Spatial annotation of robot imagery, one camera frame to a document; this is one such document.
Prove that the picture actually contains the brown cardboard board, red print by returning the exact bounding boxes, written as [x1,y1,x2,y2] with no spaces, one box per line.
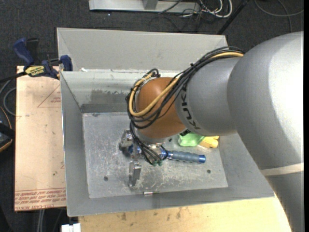
[14,65,67,212]

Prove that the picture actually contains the yellow plastic toy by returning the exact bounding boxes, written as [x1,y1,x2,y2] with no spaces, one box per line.
[199,135,220,149]

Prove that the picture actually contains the grey metal bin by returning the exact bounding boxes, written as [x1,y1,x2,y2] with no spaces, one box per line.
[56,27,276,218]

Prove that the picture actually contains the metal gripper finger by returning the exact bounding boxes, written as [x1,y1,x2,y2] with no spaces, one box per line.
[127,161,142,188]
[118,129,134,154]

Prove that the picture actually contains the blue handled tool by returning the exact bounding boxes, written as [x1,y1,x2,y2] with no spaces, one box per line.
[166,150,207,165]

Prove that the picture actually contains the light green plastic toy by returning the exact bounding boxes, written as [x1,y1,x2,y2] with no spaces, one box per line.
[178,132,205,148]

